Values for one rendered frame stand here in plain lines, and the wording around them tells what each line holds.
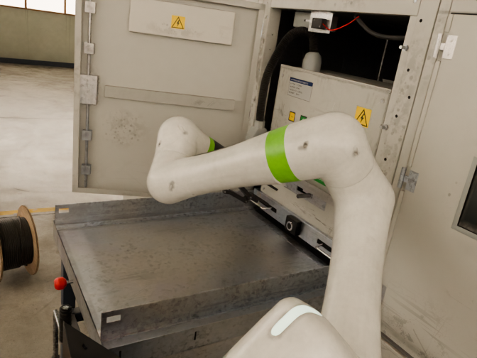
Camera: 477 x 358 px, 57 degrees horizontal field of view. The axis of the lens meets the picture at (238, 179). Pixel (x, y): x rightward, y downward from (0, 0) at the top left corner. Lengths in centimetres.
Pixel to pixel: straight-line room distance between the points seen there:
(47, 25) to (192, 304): 1135
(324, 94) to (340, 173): 58
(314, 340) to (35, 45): 1178
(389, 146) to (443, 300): 38
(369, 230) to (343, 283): 12
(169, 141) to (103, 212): 47
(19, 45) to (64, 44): 101
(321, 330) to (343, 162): 34
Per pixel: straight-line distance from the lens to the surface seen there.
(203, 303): 105
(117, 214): 148
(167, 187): 102
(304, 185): 139
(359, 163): 84
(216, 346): 113
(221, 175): 93
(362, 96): 127
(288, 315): 59
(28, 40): 1212
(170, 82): 162
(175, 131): 109
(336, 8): 133
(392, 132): 114
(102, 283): 117
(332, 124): 81
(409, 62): 113
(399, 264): 114
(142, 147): 167
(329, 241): 137
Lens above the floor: 148
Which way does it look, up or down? 19 degrees down
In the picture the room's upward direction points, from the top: 8 degrees clockwise
